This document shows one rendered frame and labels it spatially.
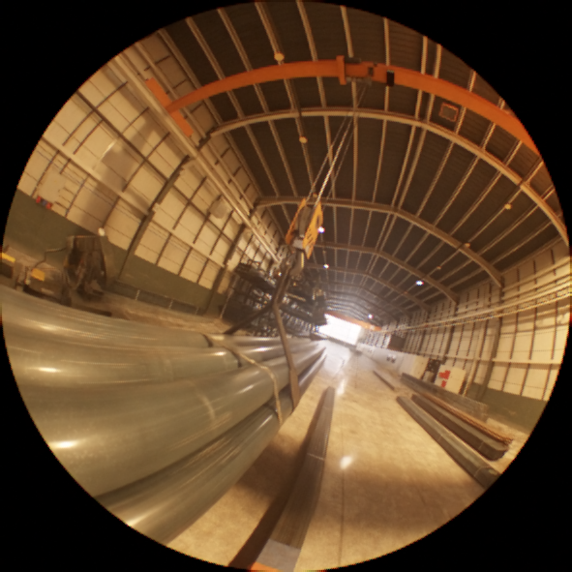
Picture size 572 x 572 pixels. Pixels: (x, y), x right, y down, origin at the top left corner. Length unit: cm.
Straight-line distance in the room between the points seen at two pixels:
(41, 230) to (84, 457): 723
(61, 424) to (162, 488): 20
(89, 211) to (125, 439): 745
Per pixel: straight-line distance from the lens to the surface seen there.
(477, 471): 453
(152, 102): 810
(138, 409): 33
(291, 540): 179
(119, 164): 793
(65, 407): 30
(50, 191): 715
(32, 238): 746
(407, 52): 837
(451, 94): 475
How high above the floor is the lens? 166
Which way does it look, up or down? 9 degrees up
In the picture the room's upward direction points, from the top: 22 degrees clockwise
